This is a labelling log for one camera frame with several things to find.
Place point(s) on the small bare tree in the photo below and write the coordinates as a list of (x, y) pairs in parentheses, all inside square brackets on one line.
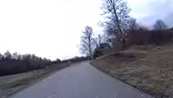
[(88, 41)]

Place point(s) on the dark building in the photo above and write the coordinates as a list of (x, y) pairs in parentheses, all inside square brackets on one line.
[(101, 47)]

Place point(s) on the tall bare tree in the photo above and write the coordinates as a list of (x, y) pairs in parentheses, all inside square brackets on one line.
[(115, 13)]

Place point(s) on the grey asphalt road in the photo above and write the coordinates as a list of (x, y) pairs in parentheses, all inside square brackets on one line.
[(72, 94)]

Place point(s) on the dry grass verge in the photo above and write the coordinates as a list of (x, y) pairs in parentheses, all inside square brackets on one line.
[(152, 67)]

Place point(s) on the row of bare bushes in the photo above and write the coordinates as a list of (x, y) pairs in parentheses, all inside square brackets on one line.
[(153, 35)]

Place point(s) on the dry grass field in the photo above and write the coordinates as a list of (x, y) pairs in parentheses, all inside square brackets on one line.
[(3, 86)]

